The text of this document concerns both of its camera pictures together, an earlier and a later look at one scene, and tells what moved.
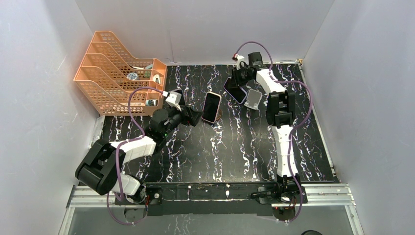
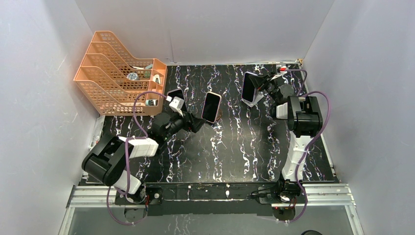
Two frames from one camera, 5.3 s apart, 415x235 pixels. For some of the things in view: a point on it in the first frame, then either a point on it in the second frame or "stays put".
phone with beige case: (211, 106) stays put
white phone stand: (253, 99) stays put
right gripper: (236, 79) to (258, 80)
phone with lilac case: (237, 93) to (248, 90)
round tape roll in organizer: (133, 76) stays put
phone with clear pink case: (180, 91) stays put
